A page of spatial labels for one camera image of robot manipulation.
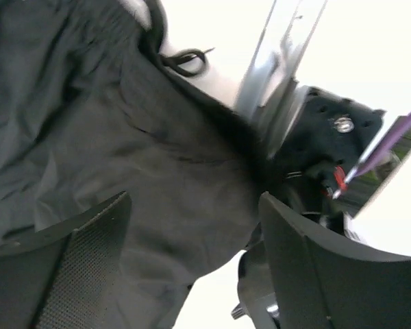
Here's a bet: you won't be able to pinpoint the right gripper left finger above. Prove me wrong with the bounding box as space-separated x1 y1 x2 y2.
0 193 132 328

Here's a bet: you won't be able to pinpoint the black trousers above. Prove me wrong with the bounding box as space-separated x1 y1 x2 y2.
0 1 266 328

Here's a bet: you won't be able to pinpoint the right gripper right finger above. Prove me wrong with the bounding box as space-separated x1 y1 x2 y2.
259 193 411 329

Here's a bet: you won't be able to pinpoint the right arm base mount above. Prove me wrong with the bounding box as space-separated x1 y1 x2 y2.
231 85 411 319

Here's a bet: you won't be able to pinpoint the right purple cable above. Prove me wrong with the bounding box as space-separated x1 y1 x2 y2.
332 101 411 199

